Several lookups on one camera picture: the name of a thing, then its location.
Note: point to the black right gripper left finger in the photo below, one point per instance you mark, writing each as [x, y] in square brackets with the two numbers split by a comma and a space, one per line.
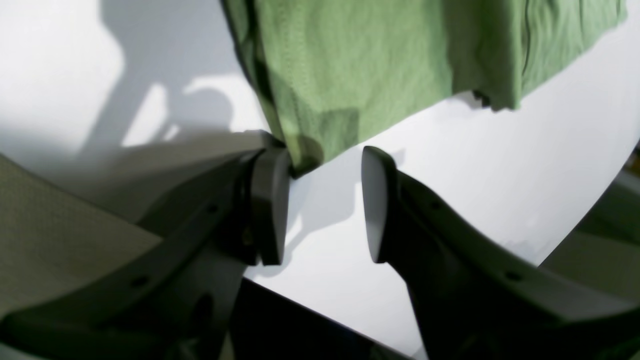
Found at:
[175, 302]

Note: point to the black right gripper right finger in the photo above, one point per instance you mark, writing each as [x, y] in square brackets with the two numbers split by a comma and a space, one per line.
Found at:
[474, 300]

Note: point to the green T-shirt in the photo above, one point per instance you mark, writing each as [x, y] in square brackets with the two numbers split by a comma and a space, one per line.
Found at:
[330, 74]

